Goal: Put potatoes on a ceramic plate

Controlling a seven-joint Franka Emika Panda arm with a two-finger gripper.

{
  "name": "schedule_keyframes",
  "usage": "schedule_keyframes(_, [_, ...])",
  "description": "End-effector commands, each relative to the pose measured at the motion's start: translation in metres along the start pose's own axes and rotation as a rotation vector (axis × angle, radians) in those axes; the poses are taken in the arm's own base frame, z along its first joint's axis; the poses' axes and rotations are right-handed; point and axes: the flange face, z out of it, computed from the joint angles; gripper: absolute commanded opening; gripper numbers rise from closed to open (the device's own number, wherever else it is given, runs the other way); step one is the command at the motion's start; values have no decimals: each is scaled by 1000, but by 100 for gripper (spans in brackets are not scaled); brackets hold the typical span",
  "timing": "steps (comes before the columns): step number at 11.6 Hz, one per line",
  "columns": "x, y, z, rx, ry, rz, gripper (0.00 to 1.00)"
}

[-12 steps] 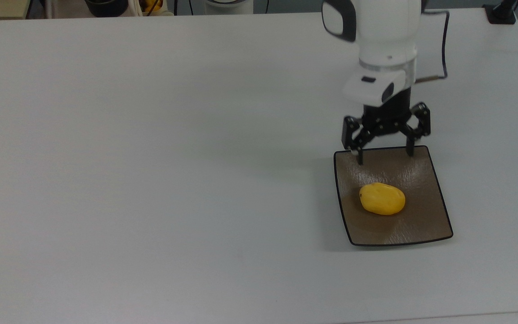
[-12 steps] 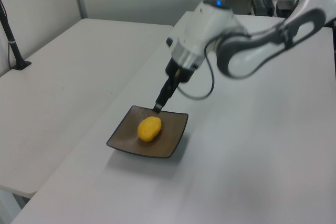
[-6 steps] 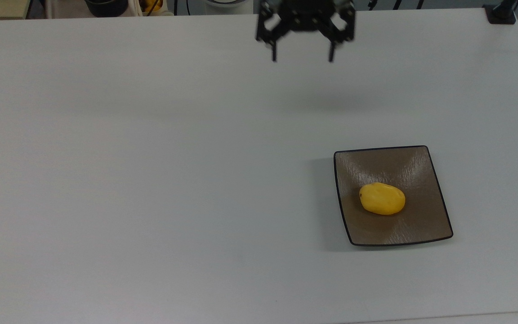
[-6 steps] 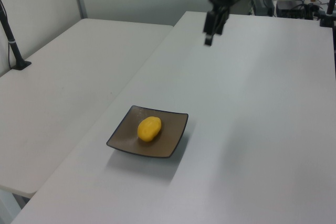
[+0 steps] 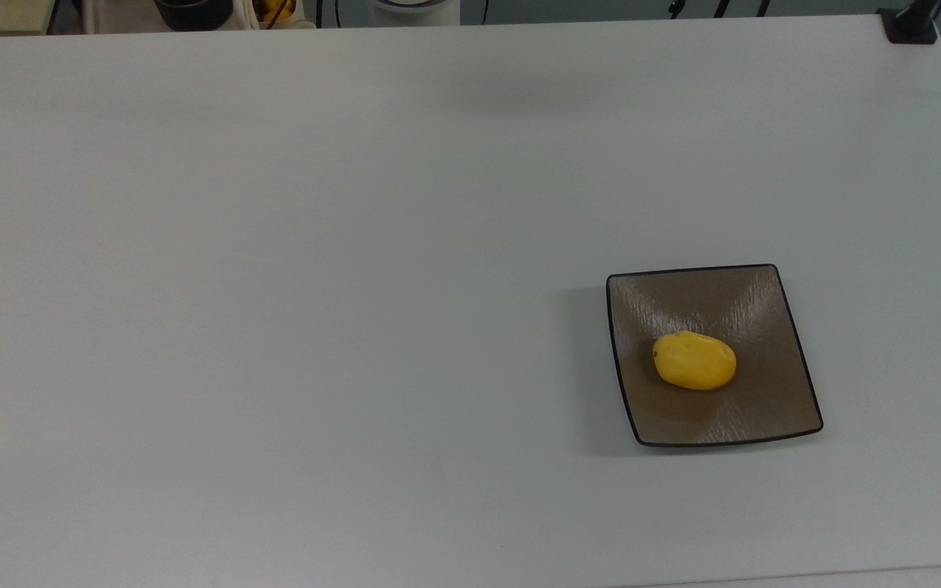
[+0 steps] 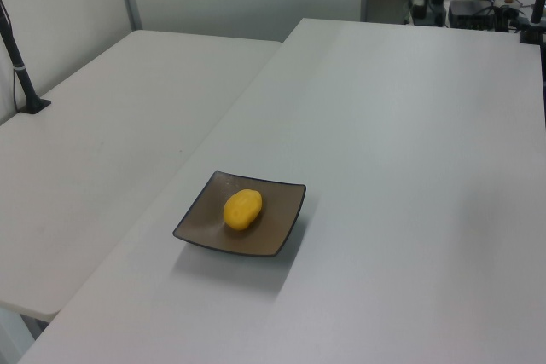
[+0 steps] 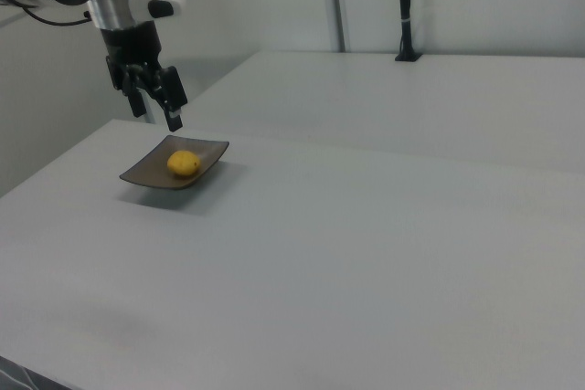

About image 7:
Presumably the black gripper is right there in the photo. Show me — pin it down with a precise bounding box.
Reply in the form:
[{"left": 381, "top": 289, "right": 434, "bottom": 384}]
[{"left": 99, "top": 18, "right": 189, "bottom": 132}]

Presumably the yellow lemon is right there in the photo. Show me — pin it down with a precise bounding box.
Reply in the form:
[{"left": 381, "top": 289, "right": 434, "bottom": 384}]
[{"left": 166, "top": 149, "right": 201, "bottom": 179}]

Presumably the brown square ceramic plate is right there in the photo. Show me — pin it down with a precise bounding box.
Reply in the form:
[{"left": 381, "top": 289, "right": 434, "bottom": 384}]
[{"left": 119, "top": 134, "right": 230, "bottom": 191}]

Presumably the grey crumpled cover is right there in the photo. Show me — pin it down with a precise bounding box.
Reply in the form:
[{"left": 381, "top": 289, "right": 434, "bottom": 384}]
[{"left": 0, "top": 354, "right": 56, "bottom": 390}]

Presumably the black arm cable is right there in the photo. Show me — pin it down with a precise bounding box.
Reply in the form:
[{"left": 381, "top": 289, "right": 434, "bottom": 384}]
[{"left": 6, "top": 0, "right": 92, "bottom": 26}]

